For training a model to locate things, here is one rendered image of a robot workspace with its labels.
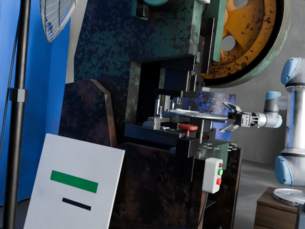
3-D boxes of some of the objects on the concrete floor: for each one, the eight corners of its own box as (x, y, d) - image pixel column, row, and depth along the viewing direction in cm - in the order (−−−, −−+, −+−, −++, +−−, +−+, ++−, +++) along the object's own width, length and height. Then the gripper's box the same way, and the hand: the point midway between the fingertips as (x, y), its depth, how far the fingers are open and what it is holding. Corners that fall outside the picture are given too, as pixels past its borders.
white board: (95, 281, 165) (124, 150, 171) (18, 246, 190) (46, 133, 195) (96, 280, 166) (125, 150, 172) (20, 246, 191) (47, 133, 197)
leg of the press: (198, 299, 161) (223, 93, 153) (187, 311, 151) (213, 93, 143) (48, 236, 207) (61, 75, 199) (32, 242, 197) (46, 74, 189)
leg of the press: (236, 256, 207) (257, 96, 199) (229, 263, 197) (251, 96, 189) (106, 211, 253) (119, 81, 245) (95, 216, 243) (109, 80, 235)
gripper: (263, 101, 186) (230, 98, 179) (258, 139, 188) (225, 138, 181) (253, 100, 194) (220, 97, 187) (248, 136, 196) (215, 135, 188)
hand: (219, 116), depth 186 cm, fingers open, 14 cm apart
